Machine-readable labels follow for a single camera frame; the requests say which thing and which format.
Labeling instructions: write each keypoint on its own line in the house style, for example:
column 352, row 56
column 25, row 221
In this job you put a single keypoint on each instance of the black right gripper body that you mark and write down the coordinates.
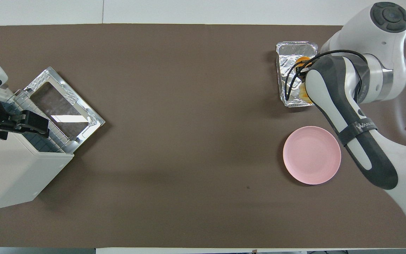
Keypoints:
column 301, row 67

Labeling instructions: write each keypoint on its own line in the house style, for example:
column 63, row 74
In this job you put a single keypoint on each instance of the aluminium foil tray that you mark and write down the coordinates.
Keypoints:
column 287, row 49

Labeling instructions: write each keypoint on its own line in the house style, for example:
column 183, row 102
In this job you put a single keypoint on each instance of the golden sliced bread loaf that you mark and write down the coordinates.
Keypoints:
column 305, row 96

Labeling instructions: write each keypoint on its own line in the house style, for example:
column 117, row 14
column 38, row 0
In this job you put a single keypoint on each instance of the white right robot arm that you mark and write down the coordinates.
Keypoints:
column 382, row 35

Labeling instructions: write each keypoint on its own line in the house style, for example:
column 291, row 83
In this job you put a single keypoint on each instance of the glass oven door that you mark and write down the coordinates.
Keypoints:
column 58, row 106

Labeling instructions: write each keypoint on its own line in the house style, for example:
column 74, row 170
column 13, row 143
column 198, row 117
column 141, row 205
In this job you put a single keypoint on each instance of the white toaster oven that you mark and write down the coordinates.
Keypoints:
column 9, row 169

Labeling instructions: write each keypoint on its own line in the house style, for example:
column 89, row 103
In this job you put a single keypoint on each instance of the pink round plate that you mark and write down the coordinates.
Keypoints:
column 308, row 155

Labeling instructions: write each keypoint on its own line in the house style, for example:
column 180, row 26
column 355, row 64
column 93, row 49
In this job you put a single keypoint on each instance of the brown table mat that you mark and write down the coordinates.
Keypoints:
column 189, row 88

